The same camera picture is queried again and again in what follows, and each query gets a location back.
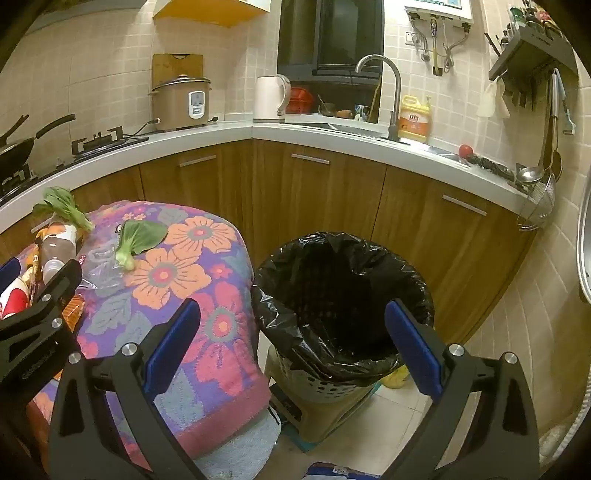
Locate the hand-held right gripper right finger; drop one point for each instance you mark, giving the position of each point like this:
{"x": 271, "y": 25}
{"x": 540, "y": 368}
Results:
{"x": 414, "y": 346}

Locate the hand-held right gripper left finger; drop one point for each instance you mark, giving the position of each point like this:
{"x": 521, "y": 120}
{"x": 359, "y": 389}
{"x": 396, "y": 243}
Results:
{"x": 171, "y": 341}

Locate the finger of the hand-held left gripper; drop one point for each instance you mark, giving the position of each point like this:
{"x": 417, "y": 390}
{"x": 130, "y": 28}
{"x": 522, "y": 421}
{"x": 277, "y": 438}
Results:
{"x": 55, "y": 290}
{"x": 6, "y": 276}

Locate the brown plastic bottle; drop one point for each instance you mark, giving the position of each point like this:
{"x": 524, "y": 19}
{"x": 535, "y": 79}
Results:
{"x": 57, "y": 251}

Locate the black-lined trash bin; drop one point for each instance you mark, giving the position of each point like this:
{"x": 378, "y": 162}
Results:
{"x": 341, "y": 300}

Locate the white trash basket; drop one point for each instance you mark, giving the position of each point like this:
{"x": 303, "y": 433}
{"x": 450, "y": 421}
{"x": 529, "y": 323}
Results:
{"x": 337, "y": 392}

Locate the bok choy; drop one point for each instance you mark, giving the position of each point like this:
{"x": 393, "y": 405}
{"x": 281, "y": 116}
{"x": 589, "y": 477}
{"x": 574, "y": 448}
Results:
{"x": 138, "y": 237}
{"x": 62, "y": 205}

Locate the red and white snack packet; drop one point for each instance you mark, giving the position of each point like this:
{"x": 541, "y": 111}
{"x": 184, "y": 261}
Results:
{"x": 14, "y": 300}

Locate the orange peel chunk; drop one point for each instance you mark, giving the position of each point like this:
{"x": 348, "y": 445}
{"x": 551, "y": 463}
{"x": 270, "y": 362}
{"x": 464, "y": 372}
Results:
{"x": 75, "y": 310}

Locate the yellow rag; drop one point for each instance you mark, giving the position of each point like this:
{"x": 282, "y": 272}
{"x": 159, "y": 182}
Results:
{"x": 396, "y": 379}

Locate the clear plastic wrapper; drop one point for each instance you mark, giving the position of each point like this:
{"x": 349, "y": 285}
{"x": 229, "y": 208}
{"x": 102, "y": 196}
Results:
{"x": 99, "y": 270}

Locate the floral blanket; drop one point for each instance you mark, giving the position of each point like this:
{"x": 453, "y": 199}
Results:
{"x": 194, "y": 295}

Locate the black wok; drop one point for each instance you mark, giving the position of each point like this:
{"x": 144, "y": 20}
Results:
{"x": 18, "y": 147}

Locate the blue printed packet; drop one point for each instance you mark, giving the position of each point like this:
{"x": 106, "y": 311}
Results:
{"x": 346, "y": 473}

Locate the black gas stove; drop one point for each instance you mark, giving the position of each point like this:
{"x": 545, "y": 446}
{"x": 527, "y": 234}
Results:
{"x": 92, "y": 145}

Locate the wooden kitchen cabinet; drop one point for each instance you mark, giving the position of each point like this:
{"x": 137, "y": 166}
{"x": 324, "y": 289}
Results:
{"x": 323, "y": 194}

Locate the steel pan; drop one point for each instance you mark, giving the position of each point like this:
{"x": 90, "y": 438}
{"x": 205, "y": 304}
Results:
{"x": 584, "y": 244}

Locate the red tomato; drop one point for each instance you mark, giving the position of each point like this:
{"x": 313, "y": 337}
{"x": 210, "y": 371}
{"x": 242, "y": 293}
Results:
{"x": 465, "y": 150}

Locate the steel ladle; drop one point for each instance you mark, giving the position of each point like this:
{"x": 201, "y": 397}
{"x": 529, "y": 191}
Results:
{"x": 531, "y": 173}

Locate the brown rice cooker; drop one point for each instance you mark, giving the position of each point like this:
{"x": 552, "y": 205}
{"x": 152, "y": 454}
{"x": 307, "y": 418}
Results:
{"x": 180, "y": 104}

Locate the yellow detergent bottle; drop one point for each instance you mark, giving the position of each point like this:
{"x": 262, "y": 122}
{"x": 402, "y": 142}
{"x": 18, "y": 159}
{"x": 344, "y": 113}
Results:
{"x": 414, "y": 121}

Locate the steel sink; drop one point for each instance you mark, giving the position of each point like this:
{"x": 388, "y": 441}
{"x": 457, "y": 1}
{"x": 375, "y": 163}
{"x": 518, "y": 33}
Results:
{"x": 341, "y": 128}

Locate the wooden cutting board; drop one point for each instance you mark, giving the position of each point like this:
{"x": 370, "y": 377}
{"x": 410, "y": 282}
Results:
{"x": 178, "y": 67}

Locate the white hanging cloth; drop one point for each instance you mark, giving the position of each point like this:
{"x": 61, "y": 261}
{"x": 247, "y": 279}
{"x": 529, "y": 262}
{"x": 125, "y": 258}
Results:
{"x": 494, "y": 102}

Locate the steel faucet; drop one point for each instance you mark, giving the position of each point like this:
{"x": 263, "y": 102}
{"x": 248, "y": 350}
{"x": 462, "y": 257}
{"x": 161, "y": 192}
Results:
{"x": 393, "y": 87}

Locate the white electric kettle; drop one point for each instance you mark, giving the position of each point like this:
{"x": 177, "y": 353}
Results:
{"x": 270, "y": 99}

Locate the red basket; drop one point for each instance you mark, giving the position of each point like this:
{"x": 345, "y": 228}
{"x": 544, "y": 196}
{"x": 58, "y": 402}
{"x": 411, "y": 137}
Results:
{"x": 300, "y": 100}

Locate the dark window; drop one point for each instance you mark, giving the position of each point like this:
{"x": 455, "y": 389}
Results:
{"x": 332, "y": 37}

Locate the white water heater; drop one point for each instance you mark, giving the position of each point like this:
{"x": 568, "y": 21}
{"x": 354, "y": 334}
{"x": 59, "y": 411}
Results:
{"x": 438, "y": 11}

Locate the black wall shelf rack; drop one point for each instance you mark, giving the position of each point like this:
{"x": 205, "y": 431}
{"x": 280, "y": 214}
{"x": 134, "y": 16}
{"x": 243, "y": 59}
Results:
{"x": 535, "y": 53}

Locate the yellow wall cabinet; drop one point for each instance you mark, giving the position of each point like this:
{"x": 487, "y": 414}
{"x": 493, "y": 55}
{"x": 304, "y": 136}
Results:
{"x": 212, "y": 9}

